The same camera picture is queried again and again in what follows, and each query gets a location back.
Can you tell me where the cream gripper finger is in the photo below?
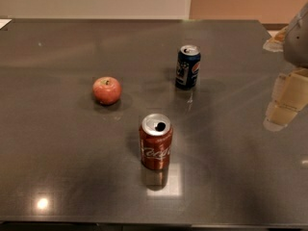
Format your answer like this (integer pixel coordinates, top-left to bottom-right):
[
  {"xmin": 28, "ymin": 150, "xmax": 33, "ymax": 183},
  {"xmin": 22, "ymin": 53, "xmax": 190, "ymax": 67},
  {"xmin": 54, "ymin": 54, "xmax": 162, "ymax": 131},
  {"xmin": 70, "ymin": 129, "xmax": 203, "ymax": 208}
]
[
  {"xmin": 263, "ymin": 27, "xmax": 287, "ymax": 52},
  {"xmin": 263, "ymin": 67, "xmax": 308, "ymax": 132}
]

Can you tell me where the blue pepsi can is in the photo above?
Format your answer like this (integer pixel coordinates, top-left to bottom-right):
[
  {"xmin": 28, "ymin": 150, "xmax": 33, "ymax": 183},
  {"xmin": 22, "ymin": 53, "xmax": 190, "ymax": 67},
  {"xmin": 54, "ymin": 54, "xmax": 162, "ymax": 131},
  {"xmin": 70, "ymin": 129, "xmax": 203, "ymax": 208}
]
[{"xmin": 175, "ymin": 45, "xmax": 201, "ymax": 90}]

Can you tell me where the red coca-cola can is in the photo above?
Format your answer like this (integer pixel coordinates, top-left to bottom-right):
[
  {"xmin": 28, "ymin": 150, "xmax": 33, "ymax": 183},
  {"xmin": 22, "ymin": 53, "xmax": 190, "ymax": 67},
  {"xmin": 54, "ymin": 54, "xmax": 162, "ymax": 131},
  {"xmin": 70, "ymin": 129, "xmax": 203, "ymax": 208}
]
[{"xmin": 139, "ymin": 114, "xmax": 173, "ymax": 170}]

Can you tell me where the red apple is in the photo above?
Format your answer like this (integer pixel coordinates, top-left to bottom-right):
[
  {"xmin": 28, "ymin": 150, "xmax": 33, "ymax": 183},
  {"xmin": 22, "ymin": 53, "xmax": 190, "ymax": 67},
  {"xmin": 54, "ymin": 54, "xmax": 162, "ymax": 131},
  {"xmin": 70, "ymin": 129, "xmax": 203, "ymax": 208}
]
[{"xmin": 92, "ymin": 77, "xmax": 121, "ymax": 105}]

